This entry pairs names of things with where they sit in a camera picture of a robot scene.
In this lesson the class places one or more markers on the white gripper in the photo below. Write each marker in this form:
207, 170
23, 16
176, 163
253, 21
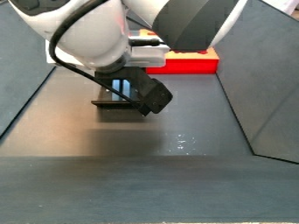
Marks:
132, 51

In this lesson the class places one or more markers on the blue double-square peg object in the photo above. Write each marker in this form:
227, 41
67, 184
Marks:
123, 88

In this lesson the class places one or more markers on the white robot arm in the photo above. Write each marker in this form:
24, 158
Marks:
128, 33

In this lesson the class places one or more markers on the red shape-sorting board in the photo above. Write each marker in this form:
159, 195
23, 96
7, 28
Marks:
188, 63

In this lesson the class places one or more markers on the dark curved holder stand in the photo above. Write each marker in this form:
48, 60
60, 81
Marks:
107, 99

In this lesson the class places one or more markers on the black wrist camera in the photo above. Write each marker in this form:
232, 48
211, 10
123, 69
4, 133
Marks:
152, 94

